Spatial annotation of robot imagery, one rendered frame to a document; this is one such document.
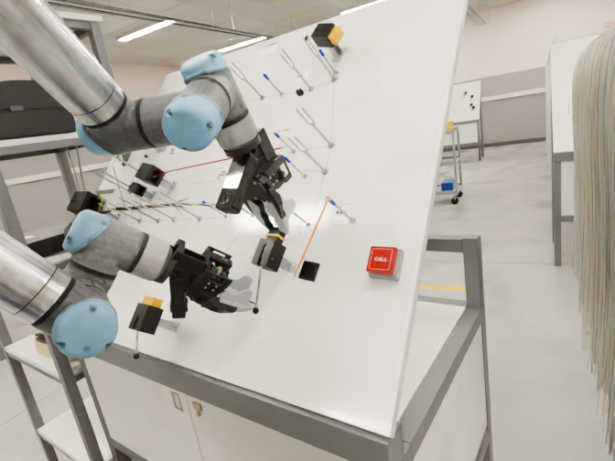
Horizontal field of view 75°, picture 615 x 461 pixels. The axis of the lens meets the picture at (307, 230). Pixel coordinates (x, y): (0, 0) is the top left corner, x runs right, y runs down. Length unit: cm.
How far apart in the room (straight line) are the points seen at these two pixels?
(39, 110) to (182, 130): 115
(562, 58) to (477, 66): 791
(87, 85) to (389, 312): 57
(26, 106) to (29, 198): 718
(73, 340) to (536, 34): 1160
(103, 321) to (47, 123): 120
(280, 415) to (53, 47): 67
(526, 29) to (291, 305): 1125
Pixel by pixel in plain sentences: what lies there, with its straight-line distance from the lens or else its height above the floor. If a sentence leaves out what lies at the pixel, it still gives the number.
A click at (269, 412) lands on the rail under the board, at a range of 85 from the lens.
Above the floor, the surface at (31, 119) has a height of 152.
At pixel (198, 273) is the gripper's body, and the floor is 113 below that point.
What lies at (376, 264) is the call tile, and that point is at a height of 109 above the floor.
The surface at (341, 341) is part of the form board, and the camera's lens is 77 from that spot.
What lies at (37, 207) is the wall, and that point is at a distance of 889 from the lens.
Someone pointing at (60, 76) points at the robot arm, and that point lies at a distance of 60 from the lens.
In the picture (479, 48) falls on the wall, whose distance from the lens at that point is 1187.
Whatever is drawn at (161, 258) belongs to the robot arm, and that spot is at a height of 118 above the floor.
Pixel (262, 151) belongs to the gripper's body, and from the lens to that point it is 78.
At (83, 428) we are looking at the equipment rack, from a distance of 180.
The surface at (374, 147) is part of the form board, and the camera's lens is 91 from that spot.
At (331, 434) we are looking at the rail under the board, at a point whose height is 85.
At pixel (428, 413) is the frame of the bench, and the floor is 79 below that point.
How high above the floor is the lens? 136
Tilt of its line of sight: 15 degrees down
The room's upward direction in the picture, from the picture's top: 10 degrees counter-clockwise
